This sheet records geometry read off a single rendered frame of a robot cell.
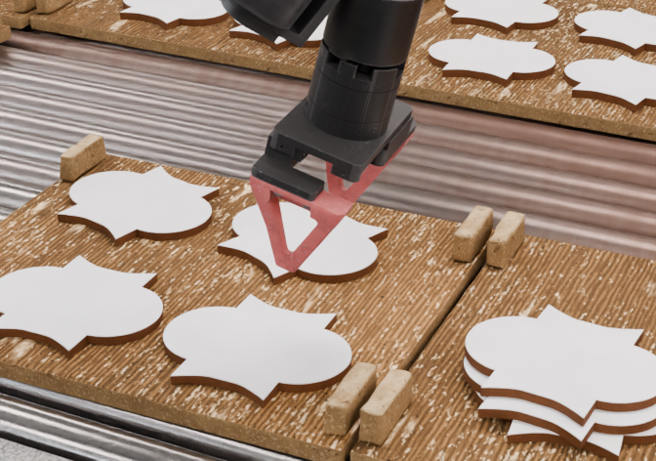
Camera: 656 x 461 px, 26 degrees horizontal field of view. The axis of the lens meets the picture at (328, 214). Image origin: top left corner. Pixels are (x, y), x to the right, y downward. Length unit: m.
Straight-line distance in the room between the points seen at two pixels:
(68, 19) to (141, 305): 0.71
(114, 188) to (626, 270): 0.46
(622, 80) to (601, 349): 0.57
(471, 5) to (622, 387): 0.85
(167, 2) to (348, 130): 0.89
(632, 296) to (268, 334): 0.30
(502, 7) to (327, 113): 0.87
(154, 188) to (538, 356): 0.44
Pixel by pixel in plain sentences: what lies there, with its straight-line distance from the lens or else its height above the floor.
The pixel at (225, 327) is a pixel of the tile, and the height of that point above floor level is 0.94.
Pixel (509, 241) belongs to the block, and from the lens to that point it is 1.19.
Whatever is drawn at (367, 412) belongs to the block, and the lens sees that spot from 0.97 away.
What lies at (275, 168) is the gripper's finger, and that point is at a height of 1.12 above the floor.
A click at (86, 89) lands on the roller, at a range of 1.61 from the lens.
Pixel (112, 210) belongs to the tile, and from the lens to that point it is 1.27.
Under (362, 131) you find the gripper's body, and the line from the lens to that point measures 0.93.
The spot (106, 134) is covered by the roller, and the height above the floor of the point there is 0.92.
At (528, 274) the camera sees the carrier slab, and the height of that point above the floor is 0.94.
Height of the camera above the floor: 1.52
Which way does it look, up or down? 27 degrees down
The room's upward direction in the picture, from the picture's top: straight up
